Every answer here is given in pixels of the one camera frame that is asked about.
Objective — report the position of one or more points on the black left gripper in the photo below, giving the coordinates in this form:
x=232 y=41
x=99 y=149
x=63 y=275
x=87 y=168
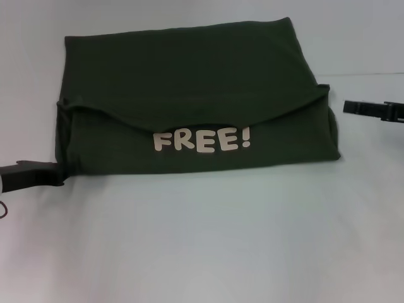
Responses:
x=25 y=176

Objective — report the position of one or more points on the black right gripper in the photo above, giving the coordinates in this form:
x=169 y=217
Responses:
x=394 y=110

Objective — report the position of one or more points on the dark green t-shirt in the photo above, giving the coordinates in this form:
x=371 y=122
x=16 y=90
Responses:
x=189 y=79

